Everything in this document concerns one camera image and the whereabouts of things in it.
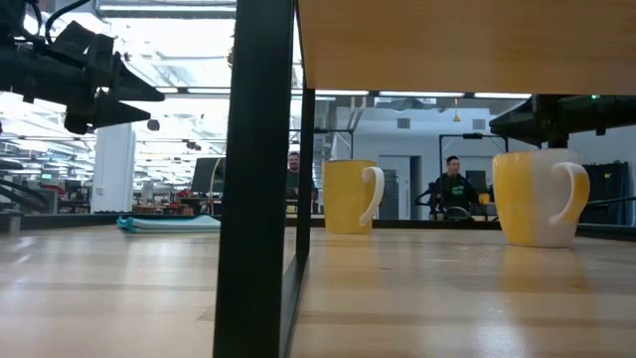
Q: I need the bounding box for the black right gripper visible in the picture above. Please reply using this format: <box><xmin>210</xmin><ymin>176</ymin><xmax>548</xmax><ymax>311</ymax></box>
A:
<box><xmin>489</xmin><ymin>93</ymin><xmax>636</xmax><ymax>150</ymax></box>

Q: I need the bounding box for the person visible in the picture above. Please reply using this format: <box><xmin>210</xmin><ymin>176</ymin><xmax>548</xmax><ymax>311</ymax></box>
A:
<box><xmin>286</xmin><ymin>151</ymin><xmax>320</xmax><ymax>215</ymax></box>
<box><xmin>427</xmin><ymin>155</ymin><xmax>481</xmax><ymax>221</ymax></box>

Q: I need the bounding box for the large yellow white mug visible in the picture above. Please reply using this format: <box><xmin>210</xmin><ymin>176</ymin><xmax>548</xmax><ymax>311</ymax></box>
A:
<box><xmin>491</xmin><ymin>147</ymin><xmax>591</xmax><ymax>249</ymax></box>

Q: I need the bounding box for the light blue folded cloth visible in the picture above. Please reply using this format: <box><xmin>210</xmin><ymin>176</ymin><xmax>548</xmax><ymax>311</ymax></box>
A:
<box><xmin>116</xmin><ymin>214</ymin><xmax>223</xmax><ymax>235</ymax></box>

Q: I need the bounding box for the wooden shelf black frame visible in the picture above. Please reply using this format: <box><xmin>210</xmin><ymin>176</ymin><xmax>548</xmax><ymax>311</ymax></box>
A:
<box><xmin>212</xmin><ymin>0</ymin><xmax>636</xmax><ymax>358</ymax></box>

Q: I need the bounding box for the grey door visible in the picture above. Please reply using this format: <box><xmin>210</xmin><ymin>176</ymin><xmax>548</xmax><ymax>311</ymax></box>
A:
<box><xmin>378</xmin><ymin>154</ymin><xmax>422</xmax><ymax>221</ymax></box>

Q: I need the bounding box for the white pillar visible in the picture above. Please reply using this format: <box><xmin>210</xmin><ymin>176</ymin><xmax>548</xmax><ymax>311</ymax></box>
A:
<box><xmin>89</xmin><ymin>122</ymin><xmax>136</xmax><ymax>214</ymax></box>

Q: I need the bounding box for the yellow mug white handle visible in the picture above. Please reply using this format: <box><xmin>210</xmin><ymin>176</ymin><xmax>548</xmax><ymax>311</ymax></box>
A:
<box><xmin>322</xmin><ymin>158</ymin><xmax>387</xmax><ymax>236</ymax></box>

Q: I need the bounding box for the black gantry frame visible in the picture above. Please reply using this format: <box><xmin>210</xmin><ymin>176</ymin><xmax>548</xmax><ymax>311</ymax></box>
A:
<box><xmin>438</xmin><ymin>132</ymin><xmax>510</xmax><ymax>221</ymax></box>

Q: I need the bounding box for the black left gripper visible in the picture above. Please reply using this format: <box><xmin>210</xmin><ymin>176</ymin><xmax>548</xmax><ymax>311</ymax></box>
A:
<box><xmin>0</xmin><ymin>20</ymin><xmax>165</xmax><ymax>135</ymax></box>

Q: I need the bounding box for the dark monitor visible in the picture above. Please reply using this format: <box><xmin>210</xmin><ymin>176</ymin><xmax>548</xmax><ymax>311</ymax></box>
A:
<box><xmin>191</xmin><ymin>156</ymin><xmax>227</xmax><ymax>196</ymax></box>

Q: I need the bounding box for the black panel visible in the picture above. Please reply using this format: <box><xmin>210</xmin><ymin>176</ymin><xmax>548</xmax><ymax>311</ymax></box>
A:
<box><xmin>578</xmin><ymin>161</ymin><xmax>633</xmax><ymax>226</ymax></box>

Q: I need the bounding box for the black aluminium table frame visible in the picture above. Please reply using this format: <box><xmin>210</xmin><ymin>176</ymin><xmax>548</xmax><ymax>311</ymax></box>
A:
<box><xmin>0</xmin><ymin>212</ymin><xmax>636</xmax><ymax>244</ymax></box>

